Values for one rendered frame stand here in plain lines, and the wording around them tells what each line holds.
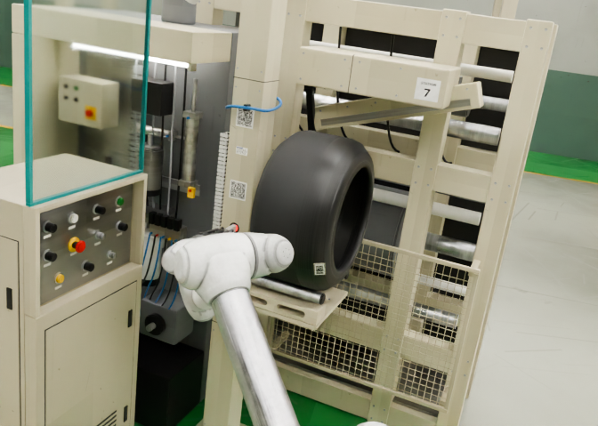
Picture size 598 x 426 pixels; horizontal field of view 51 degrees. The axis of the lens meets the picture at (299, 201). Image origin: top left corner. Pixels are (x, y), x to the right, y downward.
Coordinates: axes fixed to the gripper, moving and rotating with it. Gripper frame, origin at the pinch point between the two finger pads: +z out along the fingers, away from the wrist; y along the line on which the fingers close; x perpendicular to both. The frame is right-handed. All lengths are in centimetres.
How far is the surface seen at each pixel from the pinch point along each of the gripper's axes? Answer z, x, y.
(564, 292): 311, 107, -143
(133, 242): -20.1, 7.4, 31.2
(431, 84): 30, -66, -62
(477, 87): 44, -66, -77
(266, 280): -3.6, 14.7, -19.8
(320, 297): -3.6, 14.8, -42.7
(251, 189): 3.7, -17.4, -5.7
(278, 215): -17.4, -17.8, -27.4
